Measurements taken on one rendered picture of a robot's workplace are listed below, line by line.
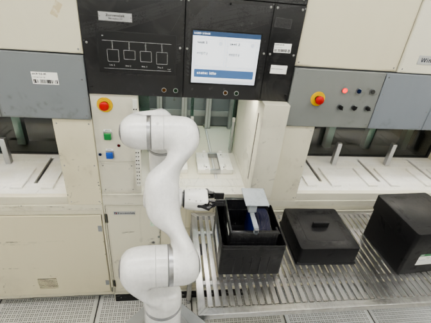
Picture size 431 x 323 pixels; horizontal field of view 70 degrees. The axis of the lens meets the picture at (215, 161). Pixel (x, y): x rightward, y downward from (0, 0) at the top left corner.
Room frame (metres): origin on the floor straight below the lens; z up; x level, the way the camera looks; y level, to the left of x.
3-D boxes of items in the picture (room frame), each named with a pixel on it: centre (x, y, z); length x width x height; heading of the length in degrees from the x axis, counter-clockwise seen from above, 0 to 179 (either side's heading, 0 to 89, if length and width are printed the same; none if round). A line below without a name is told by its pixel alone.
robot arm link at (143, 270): (0.61, 0.16, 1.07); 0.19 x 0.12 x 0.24; 102
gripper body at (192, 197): (1.03, 0.07, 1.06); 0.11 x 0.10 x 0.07; 97
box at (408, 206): (1.17, -0.99, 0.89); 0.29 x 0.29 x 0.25; 13
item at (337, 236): (1.17, -0.54, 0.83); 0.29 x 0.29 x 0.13; 8
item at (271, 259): (1.06, -0.18, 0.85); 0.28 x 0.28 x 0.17; 8
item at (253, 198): (1.06, -0.18, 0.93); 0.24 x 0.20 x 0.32; 8
